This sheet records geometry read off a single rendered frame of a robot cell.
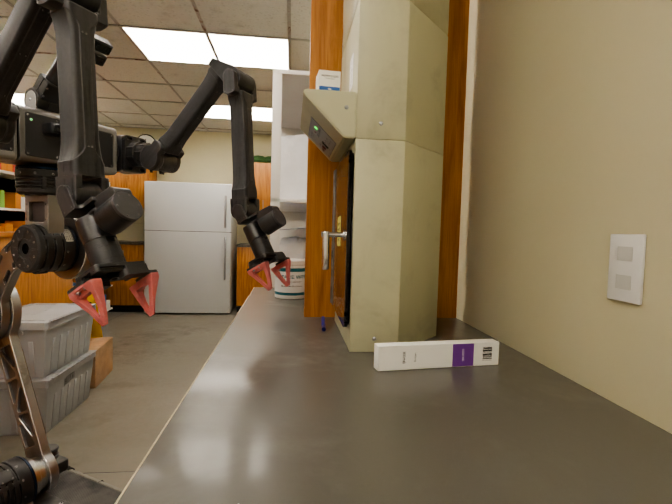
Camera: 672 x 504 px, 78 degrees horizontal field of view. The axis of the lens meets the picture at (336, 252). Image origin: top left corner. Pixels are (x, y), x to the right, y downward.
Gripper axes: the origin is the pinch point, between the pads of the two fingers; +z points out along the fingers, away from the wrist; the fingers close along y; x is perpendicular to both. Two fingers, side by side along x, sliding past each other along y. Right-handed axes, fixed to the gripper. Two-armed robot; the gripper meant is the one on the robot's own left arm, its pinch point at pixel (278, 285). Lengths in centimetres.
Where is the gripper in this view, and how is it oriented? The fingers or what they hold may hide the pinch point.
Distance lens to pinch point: 120.9
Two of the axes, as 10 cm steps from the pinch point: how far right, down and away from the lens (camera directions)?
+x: -8.1, 4.5, 3.8
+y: 4.1, -0.4, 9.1
